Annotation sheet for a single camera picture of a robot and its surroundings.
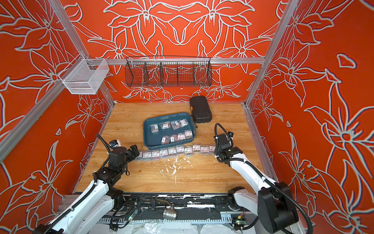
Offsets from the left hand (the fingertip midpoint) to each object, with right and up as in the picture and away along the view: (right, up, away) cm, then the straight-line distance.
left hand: (131, 147), depth 84 cm
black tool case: (+44, +22, +21) cm, 53 cm away
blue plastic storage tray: (+20, +8, +19) cm, 29 cm away
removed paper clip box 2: (+8, -6, +4) cm, 11 cm away
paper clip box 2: (+34, +6, +14) cm, 38 cm away
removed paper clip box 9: (+49, -2, +6) cm, 50 cm away
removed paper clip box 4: (+19, -5, +6) cm, 20 cm away
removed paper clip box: (+4, -7, +4) cm, 9 cm away
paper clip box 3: (+29, +5, +11) cm, 32 cm away
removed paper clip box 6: (+29, -3, +7) cm, 30 cm away
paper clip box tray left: (+10, +10, +17) cm, 22 cm away
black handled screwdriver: (+40, +11, +20) cm, 46 cm away
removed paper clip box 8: (+45, -3, +6) cm, 45 cm away
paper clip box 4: (+31, +14, +20) cm, 39 cm away
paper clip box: (+39, -2, +6) cm, 40 cm away
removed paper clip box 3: (+14, -6, +4) cm, 15 cm away
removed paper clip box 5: (+24, -4, +6) cm, 25 cm away
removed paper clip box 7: (+34, -3, +6) cm, 35 cm away
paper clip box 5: (+25, +12, +19) cm, 34 cm away
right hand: (+55, -1, +3) cm, 55 cm away
